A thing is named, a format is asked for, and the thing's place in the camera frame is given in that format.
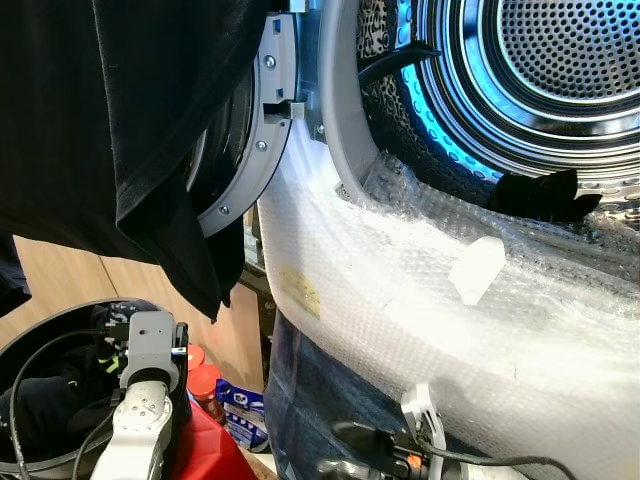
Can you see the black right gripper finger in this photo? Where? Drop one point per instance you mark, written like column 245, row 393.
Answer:
column 362, row 436
column 345, row 470

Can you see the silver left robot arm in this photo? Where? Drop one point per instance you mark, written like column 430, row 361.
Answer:
column 135, row 430

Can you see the dark clothes pile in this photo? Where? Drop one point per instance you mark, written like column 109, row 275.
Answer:
column 50, row 410

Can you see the washing machine with steel drum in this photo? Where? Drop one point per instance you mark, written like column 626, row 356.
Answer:
column 560, row 60

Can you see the blue denim cloth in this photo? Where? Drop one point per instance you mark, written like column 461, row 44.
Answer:
column 310, row 400

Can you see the red-lid bottle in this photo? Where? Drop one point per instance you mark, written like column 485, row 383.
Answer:
column 195, row 355
column 205, row 380

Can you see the black round laundry basket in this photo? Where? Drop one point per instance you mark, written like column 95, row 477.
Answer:
column 30, row 345

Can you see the blue printed package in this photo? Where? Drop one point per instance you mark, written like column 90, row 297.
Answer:
column 245, row 410

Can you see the clear bubble wrap sheet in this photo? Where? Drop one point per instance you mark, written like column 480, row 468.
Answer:
column 420, row 330

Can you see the red plastic container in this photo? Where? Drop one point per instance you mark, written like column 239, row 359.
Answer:
column 210, row 450

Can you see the white tape piece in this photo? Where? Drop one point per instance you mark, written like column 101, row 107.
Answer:
column 478, row 270

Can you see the black cloth draped on door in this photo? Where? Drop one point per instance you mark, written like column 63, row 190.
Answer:
column 100, row 120

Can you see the small black garment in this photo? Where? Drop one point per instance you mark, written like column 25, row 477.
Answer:
column 540, row 198

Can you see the grey round washer door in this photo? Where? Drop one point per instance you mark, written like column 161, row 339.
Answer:
column 262, row 130

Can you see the black drum paddle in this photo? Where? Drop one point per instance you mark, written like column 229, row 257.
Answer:
column 395, row 62

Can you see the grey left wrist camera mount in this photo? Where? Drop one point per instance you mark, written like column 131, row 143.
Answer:
column 150, row 340

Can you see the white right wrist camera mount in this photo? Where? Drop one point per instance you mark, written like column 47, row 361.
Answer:
column 420, row 410

